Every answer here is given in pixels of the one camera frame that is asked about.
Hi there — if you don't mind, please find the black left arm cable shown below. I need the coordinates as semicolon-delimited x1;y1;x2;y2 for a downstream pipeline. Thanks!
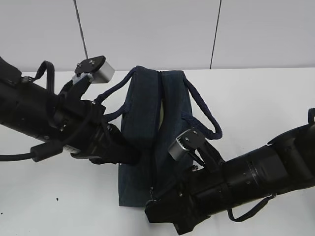
0;60;104;163

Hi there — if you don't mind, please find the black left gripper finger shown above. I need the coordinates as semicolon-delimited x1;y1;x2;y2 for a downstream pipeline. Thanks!
108;124;141;165

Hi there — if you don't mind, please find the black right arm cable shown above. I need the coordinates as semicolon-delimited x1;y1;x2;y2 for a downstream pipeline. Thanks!
227;193;276;221

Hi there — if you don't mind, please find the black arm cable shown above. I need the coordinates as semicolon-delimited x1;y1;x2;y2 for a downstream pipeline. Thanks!
0;60;104;163
227;193;276;221

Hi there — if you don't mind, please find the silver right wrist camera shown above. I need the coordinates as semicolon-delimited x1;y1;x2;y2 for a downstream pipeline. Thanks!
168;129;222;168

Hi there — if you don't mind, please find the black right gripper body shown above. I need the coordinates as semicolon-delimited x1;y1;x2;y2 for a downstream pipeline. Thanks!
144;169;212;236

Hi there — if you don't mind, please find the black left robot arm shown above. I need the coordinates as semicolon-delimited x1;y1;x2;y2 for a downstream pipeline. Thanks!
0;56;140;165

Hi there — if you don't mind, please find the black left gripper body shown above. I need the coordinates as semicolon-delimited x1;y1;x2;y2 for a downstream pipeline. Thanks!
71;115;123;164

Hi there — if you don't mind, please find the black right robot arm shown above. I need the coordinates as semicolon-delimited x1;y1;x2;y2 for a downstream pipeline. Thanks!
145;124;315;235

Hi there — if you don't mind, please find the dark blue zip bag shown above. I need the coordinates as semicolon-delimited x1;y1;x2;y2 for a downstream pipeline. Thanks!
96;66;222;208

